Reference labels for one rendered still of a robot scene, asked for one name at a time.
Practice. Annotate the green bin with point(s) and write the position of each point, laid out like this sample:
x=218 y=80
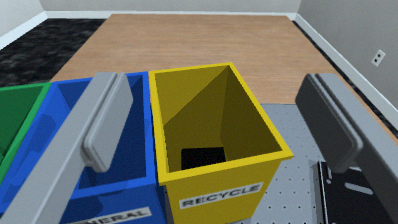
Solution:
x=18 y=108

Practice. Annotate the blue bin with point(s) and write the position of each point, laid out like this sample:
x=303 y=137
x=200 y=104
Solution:
x=130 y=169

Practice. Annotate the black well plate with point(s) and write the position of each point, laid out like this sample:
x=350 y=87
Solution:
x=198 y=157

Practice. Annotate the grey flat base plate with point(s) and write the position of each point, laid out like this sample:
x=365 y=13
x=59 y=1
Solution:
x=293 y=196

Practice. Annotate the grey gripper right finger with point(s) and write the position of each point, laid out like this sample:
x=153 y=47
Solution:
x=348 y=136

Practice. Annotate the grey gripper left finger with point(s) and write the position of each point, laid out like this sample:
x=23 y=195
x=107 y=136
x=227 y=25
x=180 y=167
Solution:
x=87 y=138

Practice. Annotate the yellow recycle bin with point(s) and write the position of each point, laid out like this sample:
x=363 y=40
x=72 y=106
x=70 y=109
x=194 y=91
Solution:
x=211 y=106

